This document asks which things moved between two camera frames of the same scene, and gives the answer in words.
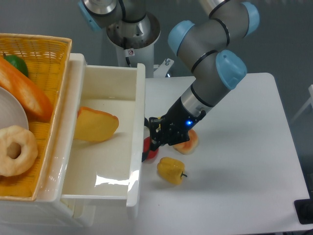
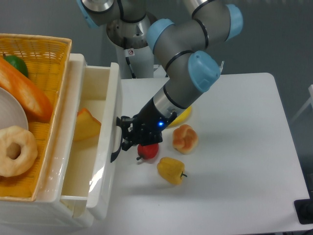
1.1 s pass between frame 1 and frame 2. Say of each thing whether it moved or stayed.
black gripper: moved
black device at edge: stayed
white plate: stayed
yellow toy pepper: stayed
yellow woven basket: stayed
